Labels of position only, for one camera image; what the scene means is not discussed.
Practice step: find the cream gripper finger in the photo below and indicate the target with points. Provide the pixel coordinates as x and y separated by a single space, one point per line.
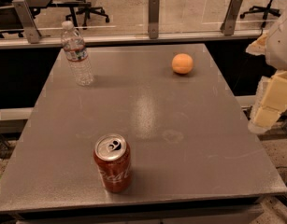
257 47
270 102

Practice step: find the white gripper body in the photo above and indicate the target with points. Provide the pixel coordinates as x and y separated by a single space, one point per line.
280 48

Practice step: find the red coke can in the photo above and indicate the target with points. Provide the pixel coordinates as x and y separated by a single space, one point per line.
112 155

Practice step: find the orange fruit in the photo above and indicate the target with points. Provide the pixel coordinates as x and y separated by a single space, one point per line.
182 64

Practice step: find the black office chair left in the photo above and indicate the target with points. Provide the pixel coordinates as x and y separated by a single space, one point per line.
88 10

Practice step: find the clear plastic water bottle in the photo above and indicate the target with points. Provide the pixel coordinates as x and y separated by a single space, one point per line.
76 54

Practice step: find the right metal railing bracket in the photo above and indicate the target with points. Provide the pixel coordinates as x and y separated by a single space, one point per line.
229 23

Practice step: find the metal railing bracket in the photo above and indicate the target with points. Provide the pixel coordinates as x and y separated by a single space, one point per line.
153 18
32 34
229 23

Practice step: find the middle metal railing bracket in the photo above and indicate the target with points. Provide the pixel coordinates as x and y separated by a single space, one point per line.
153 18

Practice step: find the left metal railing bracket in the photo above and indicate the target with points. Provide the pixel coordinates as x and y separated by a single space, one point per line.
32 34

